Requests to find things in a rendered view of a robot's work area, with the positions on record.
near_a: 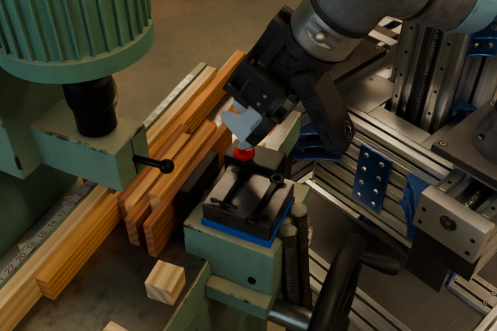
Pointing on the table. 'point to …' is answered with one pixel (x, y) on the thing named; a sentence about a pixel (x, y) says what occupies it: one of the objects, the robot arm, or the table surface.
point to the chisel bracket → (90, 148)
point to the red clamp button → (244, 154)
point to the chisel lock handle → (166, 166)
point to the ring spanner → (264, 201)
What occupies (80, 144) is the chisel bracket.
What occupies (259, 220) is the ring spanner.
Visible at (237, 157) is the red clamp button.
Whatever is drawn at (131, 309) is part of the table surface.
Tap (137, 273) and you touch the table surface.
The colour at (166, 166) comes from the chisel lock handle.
